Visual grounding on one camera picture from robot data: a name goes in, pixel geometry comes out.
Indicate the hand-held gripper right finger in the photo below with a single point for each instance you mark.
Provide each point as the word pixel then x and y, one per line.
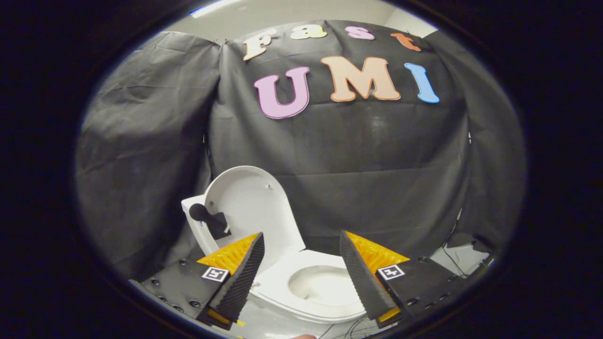
pixel 360 278

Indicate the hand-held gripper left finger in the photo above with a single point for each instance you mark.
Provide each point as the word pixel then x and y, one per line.
pixel 240 278

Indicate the white toilet lid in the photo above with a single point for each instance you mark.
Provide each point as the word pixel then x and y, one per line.
pixel 254 202

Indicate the white toilet tank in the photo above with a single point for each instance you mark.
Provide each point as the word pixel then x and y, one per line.
pixel 195 230

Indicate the black backdrop cloth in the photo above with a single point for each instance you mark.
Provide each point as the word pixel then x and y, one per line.
pixel 377 165

